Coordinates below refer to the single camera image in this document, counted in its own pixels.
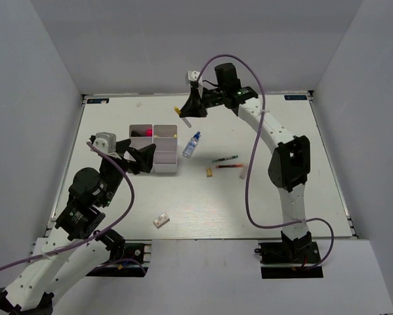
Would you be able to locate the dark corner label right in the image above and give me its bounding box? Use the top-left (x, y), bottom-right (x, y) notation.
top-left (284, 94), bottom-right (308, 101)

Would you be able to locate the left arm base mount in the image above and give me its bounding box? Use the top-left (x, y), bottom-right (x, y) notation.
top-left (87, 241), bottom-right (152, 278)

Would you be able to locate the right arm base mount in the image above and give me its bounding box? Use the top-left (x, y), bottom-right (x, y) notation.
top-left (254, 242), bottom-right (323, 280)

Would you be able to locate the white divided organizer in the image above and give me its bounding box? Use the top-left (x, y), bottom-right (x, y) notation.
top-left (129, 124), bottom-right (153, 150)
top-left (153, 125), bottom-right (178, 173)

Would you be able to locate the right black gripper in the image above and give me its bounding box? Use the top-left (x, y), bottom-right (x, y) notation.
top-left (180, 87), bottom-right (227, 118)

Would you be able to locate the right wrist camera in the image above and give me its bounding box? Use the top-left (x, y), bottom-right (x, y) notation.
top-left (185, 70), bottom-right (202, 90)

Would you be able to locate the dark corner label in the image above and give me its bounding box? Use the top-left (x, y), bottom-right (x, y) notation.
top-left (87, 98), bottom-right (110, 104)
top-left (284, 94), bottom-right (308, 101)

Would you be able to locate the blue cap spray bottle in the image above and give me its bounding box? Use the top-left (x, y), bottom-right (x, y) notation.
top-left (182, 131), bottom-right (201, 158)

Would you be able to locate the dark corner label left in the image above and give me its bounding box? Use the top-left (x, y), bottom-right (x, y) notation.
top-left (87, 98), bottom-right (110, 104)

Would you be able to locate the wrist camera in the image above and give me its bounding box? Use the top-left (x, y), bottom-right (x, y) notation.
top-left (185, 70), bottom-right (202, 90)
top-left (89, 132), bottom-right (116, 155)

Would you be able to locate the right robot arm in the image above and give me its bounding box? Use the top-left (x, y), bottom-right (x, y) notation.
top-left (179, 63), bottom-right (312, 262)

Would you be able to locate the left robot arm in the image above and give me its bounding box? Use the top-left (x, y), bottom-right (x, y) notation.
top-left (0, 139), bottom-right (156, 314)

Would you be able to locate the pink cap black highlighter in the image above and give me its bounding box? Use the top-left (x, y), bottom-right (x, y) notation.
top-left (131, 129), bottom-right (153, 137)

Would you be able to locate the left white divided organizer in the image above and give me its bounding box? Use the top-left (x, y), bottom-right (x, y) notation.
top-left (129, 124), bottom-right (153, 150)

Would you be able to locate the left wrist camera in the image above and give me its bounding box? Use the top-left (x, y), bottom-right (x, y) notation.
top-left (89, 132), bottom-right (116, 155)

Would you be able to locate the right white divided organizer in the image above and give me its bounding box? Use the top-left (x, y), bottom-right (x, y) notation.
top-left (153, 125), bottom-right (178, 173)

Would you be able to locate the white correction tape dispenser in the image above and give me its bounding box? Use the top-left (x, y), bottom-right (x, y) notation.
top-left (154, 213), bottom-right (170, 228)

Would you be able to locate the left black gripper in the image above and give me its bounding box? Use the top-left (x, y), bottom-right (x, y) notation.
top-left (101, 138), bottom-right (157, 206)

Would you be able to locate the green gel pen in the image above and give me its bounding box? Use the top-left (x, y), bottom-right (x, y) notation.
top-left (212, 155), bottom-right (239, 163)

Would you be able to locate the red pen orange cap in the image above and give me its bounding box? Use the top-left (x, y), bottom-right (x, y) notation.
top-left (215, 163), bottom-right (244, 169)

